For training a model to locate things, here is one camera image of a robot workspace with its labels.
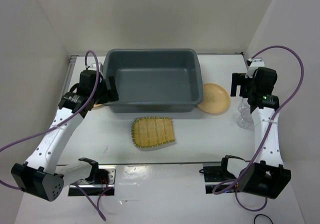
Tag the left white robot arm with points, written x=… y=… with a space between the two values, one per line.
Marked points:
x=39 y=175

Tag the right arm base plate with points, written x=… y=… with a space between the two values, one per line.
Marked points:
x=213 y=174

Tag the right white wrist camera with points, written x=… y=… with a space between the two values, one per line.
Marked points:
x=252 y=65

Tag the tan round plate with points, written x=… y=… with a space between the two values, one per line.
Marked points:
x=215 y=100
x=96 y=106

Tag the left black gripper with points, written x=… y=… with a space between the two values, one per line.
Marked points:
x=110 y=95

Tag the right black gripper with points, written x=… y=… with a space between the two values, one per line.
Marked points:
x=239 y=79

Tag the clear plastic cup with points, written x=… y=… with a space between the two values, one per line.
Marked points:
x=245 y=120

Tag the grey plastic bin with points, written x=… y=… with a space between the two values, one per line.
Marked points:
x=154 y=80

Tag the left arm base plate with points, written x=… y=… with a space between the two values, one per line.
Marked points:
x=103 y=184

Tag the woven bamboo tray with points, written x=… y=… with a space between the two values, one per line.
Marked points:
x=152 y=132

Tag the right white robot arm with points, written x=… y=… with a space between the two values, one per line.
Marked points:
x=265 y=175

